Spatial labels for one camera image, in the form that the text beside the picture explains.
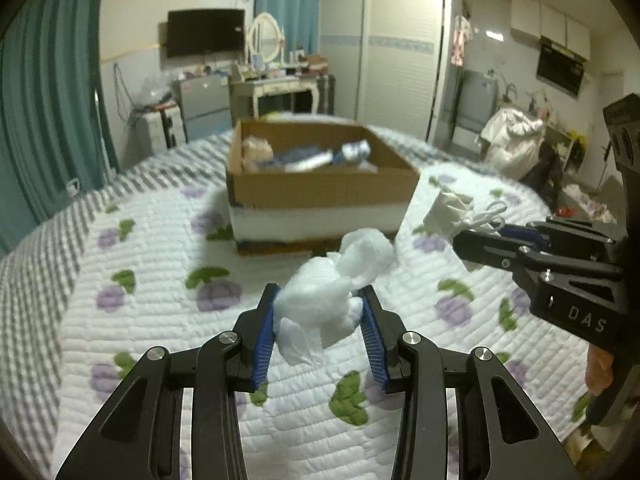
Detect teal left curtain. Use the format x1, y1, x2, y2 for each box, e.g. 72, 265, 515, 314
1, 0, 119, 255

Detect grey checkered bed sheet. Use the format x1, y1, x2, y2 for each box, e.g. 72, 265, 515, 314
0, 114, 452, 480

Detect white kitchen cabinets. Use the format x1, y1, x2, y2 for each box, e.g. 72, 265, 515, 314
510, 0, 591, 61

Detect grey mini fridge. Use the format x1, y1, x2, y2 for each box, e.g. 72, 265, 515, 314
174, 74, 232, 143

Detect white suitcase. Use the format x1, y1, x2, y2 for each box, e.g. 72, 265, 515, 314
134, 103, 188, 157

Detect black range hood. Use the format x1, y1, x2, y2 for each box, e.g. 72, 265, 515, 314
536, 44, 585, 98

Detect brown cardboard box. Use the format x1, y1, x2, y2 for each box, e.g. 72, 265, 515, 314
227, 116, 420, 255

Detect white dressing table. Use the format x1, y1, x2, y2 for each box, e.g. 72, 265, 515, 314
229, 74, 335, 124

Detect white plastic bundle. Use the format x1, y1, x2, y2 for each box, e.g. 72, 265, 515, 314
273, 228, 395, 366

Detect oval vanity mirror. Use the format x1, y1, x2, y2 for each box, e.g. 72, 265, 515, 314
245, 12, 285, 64

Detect white clothes pile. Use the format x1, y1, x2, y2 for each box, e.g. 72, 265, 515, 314
480, 107, 546, 180

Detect black wall television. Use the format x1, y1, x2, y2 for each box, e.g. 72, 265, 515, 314
166, 9, 245, 58

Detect white sliding wardrobe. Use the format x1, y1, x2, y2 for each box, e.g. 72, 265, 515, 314
319, 0, 459, 143

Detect white washing machine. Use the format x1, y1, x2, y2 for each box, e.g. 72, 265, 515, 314
456, 70, 499, 133

